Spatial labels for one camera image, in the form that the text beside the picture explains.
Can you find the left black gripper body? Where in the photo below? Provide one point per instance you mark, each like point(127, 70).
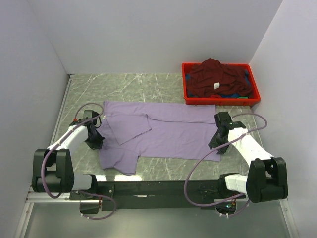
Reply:
point(94, 141)

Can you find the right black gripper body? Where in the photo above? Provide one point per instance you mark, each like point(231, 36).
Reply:
point(217, 141)

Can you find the lavender t shirt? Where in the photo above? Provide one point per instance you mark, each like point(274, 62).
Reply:
point(163, 130)

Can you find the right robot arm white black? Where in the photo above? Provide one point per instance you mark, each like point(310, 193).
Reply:
point(267, 175)

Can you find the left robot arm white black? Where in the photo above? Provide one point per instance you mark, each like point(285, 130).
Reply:
point(52, 167)

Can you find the red plastic bin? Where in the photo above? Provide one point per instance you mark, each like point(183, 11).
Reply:
point(253, 99)

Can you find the dark red t shirt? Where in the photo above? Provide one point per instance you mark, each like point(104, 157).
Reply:
point(212, 78)

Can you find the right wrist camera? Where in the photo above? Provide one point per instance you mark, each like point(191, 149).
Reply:
point(223, 120)

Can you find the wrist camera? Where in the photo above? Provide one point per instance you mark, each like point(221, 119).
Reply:
point(223, 120)
point(89, 114)

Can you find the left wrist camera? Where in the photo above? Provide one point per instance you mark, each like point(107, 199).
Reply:
point(89, 114)

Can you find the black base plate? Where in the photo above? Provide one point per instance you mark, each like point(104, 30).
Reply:
point(146, 203)

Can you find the aluminium front rail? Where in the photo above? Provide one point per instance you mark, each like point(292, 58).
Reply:
point(204, 190)

